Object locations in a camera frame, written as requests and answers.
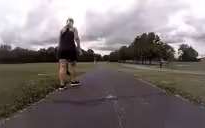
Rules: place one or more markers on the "row of trees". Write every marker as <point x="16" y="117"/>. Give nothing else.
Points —
<point x="146" y="48"/>

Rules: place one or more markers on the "dark grey asphalt path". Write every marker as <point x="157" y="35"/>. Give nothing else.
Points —
<point x="106" y="113"/>

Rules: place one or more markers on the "pale side path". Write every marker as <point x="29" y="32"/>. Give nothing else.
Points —
<point x="176" y="70"/>

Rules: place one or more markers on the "dark wood of trees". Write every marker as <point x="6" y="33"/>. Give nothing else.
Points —
<point x="23" y="56"/>

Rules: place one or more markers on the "single dark tree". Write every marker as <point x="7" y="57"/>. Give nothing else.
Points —
<point x="187" y="53"/>

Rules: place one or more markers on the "green grass field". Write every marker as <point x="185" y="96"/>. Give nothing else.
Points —
<point x="190" y="85"/>
<point x="16" y="80"/>

